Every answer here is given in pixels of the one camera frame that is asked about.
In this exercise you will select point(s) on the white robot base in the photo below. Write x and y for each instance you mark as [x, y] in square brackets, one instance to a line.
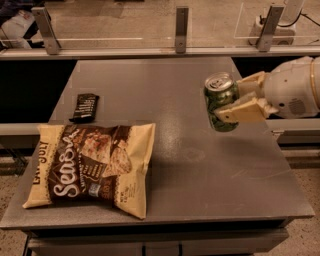
[286, 28]

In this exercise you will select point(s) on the yellow brown chips bag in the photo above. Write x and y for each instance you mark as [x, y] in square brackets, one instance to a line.
[82, 162]

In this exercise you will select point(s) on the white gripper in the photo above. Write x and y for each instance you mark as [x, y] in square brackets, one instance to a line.
[289, 89]

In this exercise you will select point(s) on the left metal rail bracket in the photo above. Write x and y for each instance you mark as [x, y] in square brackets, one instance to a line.
[42, 19]

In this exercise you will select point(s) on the metal rail bracket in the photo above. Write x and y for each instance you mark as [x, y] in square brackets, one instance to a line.
[181, 29]
[42, 19]
[264, 42]

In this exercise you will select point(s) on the black snack bar wrapper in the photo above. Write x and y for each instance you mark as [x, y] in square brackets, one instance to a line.
[86, 107]

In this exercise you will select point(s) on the clear acrylic barrier panel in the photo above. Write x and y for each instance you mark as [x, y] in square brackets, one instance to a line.
[99, 24]

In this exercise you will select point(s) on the person in background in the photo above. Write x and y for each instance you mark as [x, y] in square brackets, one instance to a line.
[16, 18]

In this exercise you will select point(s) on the green soda can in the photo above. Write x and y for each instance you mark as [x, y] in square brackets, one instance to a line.
[220, 89]

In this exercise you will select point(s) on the grey cabinet under table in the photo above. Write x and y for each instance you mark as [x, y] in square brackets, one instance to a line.
[177, 239]

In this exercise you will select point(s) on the right metal rail bracket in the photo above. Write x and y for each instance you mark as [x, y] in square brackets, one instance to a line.
[264, 42]

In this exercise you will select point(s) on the middle metal rail bracket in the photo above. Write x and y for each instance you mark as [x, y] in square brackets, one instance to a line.
[181, 29]

